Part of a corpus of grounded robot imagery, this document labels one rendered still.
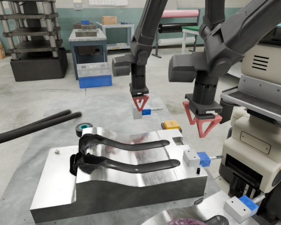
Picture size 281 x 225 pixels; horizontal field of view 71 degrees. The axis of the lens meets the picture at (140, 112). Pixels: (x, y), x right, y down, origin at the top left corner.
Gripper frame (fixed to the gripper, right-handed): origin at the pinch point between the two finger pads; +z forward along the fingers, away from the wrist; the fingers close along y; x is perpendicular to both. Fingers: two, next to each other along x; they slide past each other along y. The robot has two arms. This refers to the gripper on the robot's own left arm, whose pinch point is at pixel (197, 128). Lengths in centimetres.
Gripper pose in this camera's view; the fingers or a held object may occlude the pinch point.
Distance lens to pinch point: 61.0
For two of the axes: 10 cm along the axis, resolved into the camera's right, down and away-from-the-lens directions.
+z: -0.2, 8.8, 4.8
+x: 9.8, -0.7, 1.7
